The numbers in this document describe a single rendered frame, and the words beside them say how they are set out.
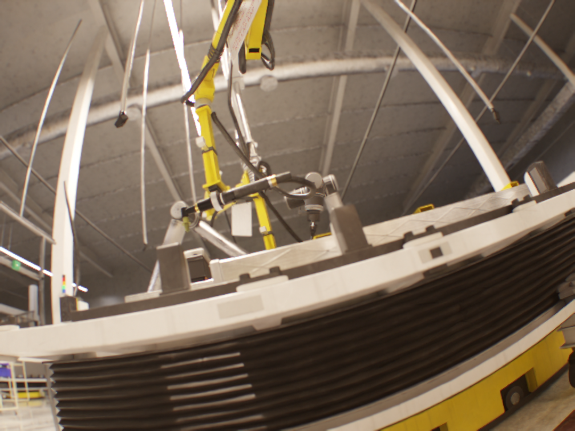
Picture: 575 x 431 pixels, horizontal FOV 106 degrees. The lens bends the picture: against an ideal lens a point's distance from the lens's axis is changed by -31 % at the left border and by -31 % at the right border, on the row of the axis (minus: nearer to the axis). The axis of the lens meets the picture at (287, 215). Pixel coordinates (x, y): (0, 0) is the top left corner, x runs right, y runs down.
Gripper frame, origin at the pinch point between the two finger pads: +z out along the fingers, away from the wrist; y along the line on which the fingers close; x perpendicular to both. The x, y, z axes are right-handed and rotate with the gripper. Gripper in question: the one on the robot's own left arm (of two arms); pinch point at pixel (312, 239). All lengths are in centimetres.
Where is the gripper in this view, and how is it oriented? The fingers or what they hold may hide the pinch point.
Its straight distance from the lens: 178.6
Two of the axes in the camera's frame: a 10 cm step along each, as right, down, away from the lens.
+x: -9.8, -0.2, 1.8
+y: 1.7, 1.9, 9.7
